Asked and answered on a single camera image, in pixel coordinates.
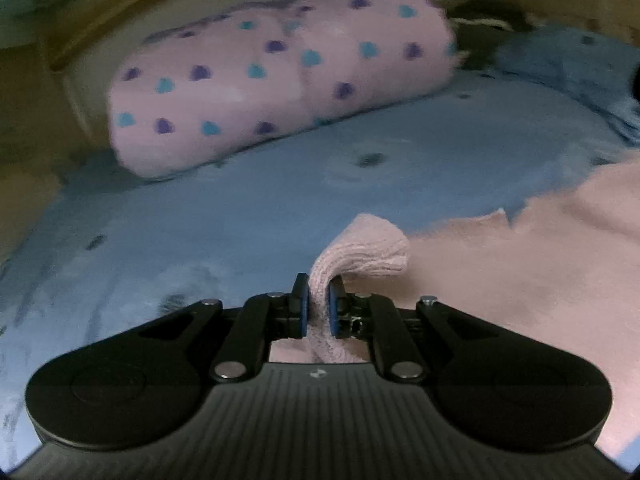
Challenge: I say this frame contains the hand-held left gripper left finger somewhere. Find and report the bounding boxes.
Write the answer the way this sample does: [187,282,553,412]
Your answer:
[135,273,311,383]

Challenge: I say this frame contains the pink knitted cardigan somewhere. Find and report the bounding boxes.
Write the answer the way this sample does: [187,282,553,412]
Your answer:
[270,157,640,461]

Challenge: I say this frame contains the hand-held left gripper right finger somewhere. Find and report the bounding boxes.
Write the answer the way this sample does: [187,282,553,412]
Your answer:
[327,277,501,383]

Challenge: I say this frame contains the blue bed sheet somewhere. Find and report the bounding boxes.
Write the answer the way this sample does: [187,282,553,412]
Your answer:
[0,67,640,466]

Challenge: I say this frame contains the dark grey cloth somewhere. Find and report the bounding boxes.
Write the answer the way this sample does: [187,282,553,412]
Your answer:
[447,0,533,70]

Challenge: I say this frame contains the pink heart-print blanket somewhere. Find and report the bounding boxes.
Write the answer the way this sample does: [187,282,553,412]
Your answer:
[107,0,458,181]

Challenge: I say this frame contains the blue crumpled blanket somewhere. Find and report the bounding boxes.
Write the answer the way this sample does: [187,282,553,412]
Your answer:
[495,22,640,147]

